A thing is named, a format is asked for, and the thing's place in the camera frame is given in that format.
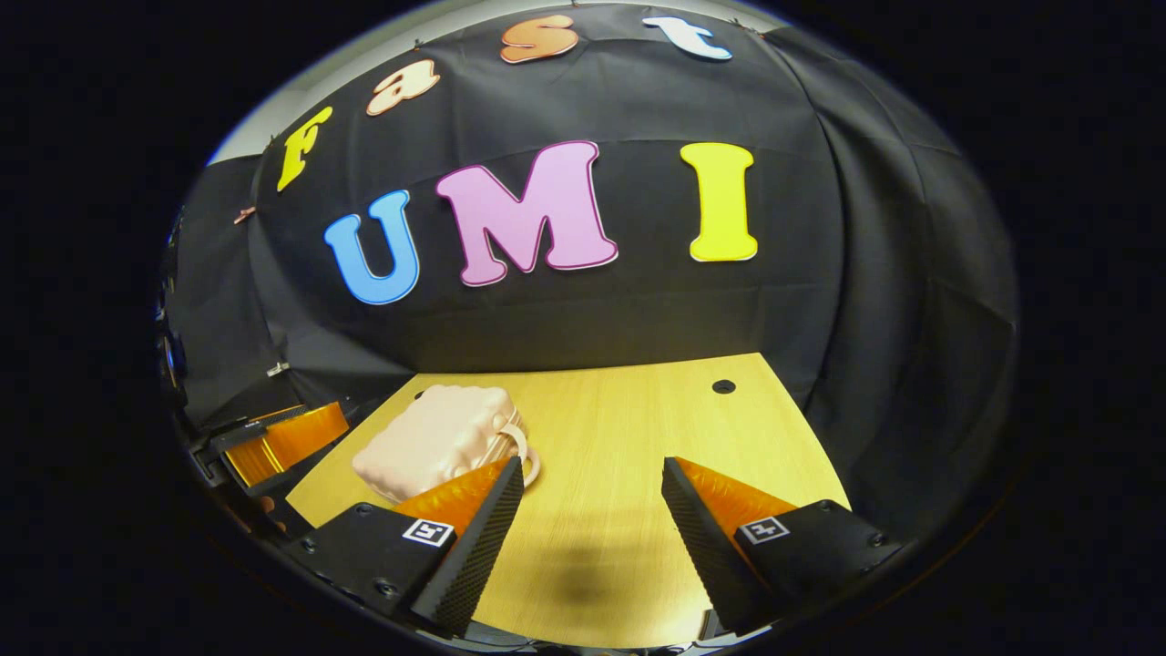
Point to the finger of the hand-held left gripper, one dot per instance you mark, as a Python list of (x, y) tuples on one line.
[(237, 428), (305, 437)]

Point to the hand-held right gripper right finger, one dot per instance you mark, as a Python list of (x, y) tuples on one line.
[(706, 547)]

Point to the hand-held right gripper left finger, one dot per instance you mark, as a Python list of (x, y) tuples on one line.
[(474, 547)]

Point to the pink suitcase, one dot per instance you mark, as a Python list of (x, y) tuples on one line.
[(437, 442)]

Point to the silver metal clip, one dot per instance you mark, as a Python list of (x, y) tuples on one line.
[(278, 369)]

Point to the black table grommet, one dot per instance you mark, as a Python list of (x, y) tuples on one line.
[(724, 386)]

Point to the copper cloth clip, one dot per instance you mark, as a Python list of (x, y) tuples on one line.
[(244, 215)]

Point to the black backdrop cloth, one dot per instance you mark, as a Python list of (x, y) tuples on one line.
[(638, 319)]

